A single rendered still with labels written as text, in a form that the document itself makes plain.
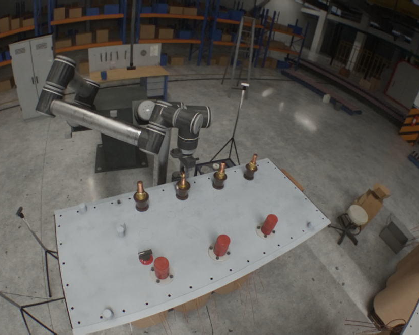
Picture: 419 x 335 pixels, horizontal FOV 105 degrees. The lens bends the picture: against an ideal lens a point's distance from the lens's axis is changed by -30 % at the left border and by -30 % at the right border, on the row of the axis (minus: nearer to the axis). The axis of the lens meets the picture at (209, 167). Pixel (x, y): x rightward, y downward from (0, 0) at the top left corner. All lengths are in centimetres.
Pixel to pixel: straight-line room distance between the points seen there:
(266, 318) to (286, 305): 30
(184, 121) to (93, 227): 78
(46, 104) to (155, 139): 71
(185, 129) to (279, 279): 225
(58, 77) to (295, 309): 304
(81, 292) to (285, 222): 125
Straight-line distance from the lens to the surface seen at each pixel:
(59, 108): 141
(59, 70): 148
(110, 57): 579
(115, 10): 860
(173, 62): 953
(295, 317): 283
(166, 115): 114
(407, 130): 1099
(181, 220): 135
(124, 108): 269
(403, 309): 308
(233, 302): 263
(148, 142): 115
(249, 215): 146
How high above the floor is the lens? 245
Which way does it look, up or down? 39 degrees down
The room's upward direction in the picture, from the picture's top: 11 degrees clockwise
